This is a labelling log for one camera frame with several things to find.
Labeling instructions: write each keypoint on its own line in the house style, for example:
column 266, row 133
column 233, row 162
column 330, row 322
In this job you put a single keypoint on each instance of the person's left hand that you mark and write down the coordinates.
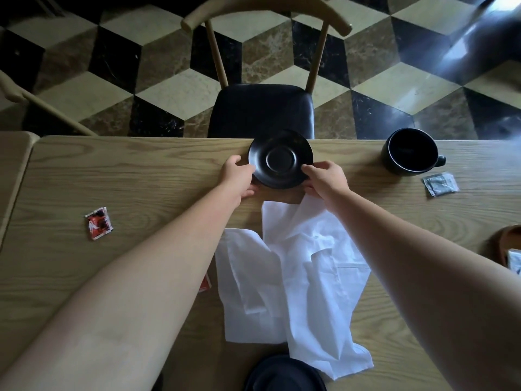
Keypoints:
column 236, row 177

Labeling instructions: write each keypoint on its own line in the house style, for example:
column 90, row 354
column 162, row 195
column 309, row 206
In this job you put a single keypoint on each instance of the person's right hand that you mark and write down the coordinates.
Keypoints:
column 329, row 183

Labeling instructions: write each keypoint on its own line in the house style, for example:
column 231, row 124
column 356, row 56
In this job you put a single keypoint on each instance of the person's left thumb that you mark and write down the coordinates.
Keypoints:
column 249, row 194

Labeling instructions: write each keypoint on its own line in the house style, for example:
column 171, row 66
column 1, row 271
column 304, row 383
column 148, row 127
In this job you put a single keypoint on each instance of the person's right thumb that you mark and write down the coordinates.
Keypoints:
column 311, row 187

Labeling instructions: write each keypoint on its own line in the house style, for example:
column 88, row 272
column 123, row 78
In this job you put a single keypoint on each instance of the black saucer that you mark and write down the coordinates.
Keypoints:
column 281, row 158

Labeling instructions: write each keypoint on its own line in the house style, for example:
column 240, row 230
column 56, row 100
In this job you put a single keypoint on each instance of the person's left forearm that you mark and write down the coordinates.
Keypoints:
column 134, row 289

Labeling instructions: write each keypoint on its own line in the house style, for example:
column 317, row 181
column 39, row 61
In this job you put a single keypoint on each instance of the person's right forearm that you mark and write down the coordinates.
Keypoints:
column 427, row 280

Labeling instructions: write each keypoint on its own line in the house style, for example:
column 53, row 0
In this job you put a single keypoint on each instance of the white cloth napkin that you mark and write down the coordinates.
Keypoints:
column 309, row 260

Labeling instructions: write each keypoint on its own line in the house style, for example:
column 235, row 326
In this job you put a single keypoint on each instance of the wooden chair with black seat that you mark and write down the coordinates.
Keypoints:
column 260, row 109

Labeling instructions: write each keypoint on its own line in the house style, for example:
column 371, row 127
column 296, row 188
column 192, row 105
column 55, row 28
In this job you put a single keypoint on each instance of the red packet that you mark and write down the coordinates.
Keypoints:
column 206, row 283

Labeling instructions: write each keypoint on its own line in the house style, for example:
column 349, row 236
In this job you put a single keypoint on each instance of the black cup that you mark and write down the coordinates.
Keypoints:
column 409, row 152

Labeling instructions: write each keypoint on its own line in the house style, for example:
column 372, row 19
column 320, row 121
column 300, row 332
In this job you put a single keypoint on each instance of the grey sachet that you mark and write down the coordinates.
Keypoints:
column 440, row 184

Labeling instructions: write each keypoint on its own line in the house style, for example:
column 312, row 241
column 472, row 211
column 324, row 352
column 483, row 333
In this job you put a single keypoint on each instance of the red and white sachet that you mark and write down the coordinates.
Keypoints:
column 99, row 223

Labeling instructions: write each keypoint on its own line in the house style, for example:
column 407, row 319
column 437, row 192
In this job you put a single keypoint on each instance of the black plate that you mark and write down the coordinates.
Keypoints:
column 283, row 374

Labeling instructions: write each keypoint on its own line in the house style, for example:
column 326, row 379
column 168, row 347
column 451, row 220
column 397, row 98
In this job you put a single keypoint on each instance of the brown wooden bowl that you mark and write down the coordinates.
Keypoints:
column 508, row 238

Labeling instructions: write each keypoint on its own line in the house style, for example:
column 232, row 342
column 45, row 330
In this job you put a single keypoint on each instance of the pale packet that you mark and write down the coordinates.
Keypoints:
column 515, row 261

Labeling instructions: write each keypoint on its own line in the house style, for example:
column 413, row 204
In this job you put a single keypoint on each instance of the light wooden chair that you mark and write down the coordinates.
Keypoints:
column 40, row 104

